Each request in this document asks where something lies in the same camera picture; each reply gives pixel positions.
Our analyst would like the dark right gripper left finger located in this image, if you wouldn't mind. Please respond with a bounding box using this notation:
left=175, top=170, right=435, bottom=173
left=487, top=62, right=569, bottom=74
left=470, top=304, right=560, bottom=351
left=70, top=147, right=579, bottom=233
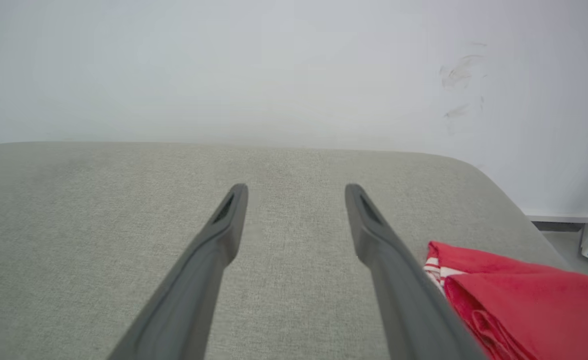
left=106, top=183, right=250, bottom=360

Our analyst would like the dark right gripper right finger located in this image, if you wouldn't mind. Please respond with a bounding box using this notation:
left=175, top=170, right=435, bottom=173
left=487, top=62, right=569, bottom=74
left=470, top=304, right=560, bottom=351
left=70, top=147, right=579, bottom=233
left=344, top=183, right=490, bottom=360

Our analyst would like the red basketball jersey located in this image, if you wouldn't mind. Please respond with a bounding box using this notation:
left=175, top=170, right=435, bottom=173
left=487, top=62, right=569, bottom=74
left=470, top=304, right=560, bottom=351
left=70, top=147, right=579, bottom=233
left=423, top=240, right=588, bottom=360

